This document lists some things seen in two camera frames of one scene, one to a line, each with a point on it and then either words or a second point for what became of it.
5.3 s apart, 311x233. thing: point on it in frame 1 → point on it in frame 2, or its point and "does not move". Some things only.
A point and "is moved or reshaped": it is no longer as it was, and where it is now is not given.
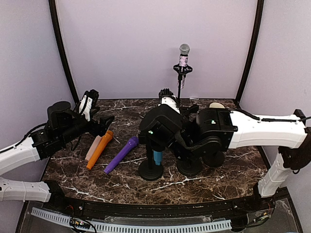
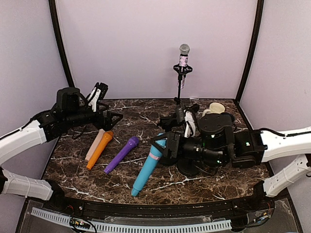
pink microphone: [93, 147] does not move
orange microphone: [100, 149] does not move
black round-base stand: [148, 170] → [168, 124]
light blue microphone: [158, 157] is moved or reshaped
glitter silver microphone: [184, 49] does not move
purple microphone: [131, 143] does not move
